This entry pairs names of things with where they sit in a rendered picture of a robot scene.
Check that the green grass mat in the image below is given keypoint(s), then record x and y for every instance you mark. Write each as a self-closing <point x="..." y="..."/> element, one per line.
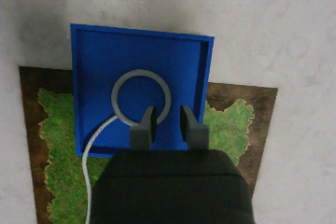
<point x="238" y="117"/>

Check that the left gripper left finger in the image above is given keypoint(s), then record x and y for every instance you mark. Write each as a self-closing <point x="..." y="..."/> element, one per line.
<point x="142" y="135"/>

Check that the blue tray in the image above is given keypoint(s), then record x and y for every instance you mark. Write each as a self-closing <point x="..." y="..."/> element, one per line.
<point x="101" y="55"/>

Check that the grey ring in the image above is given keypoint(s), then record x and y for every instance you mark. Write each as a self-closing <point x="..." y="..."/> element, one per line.
<point x="146" y="73"/>

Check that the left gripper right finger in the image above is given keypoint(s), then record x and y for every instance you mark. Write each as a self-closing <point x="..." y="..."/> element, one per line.
<point x="196" y="135"/>

